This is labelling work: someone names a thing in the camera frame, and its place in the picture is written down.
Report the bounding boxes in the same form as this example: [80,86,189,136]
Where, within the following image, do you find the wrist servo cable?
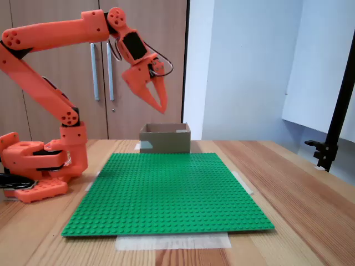
[108,38,123,61]

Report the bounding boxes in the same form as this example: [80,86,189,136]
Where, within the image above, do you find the gripper servo cable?
[143,40,174,79]

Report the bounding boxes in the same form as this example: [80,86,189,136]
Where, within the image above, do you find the wide masking tape strip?
[115,232,232,252]

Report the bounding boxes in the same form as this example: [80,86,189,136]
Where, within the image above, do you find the small masking tape strip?
[84,171,101,192]
[231,171,255,196]

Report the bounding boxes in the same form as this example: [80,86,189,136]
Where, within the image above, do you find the green lego baseplate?
[61,152,276,238]

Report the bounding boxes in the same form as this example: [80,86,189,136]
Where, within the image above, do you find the brown wooden cabinet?
[0,0,191,141]

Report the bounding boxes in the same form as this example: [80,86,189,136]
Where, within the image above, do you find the open cardboard box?
[139,122,192,154]

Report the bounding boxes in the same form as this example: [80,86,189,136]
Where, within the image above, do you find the black stand with clamp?
[304,24,355,173]

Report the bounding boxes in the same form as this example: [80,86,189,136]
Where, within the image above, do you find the metal cabinet handle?
[106,43,115,102]
[89,43,100,102]

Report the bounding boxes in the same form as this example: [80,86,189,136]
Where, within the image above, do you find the white panel board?
[282,0,355,144]

